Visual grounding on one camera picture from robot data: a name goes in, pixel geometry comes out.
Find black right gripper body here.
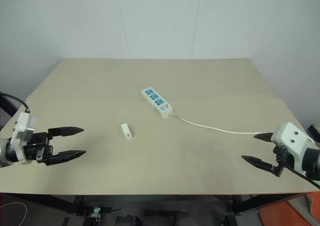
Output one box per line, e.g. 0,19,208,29
272,142,294,171

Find white plug adapter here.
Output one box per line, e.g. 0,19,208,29
120,122,134,140

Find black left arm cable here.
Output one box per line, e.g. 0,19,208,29
0,92,31,113

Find white power strip blue sockets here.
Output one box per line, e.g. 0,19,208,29
140,86,174,120

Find metal caster wheel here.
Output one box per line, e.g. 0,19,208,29
90,206,102,220

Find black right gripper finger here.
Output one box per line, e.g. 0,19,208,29
241,155,285,179
253,131,276,144

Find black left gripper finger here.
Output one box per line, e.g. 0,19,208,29
47,126,85,140
43,149,87,167

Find white power strip cord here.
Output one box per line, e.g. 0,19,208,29
168,111,276,136

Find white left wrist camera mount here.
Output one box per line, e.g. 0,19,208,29
10,111,37,166

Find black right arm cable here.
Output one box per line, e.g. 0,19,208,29
284,165,320,191

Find thin white floor cable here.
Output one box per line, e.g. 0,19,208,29
0,201,29,226

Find black metal table frame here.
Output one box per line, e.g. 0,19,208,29
0,191,314,226

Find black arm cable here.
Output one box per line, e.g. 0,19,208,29
0,92,31,113
284,165,320,191

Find black angular object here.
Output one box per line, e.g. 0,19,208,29
306,124,320,137

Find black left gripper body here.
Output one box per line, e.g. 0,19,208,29
24,132,55,165

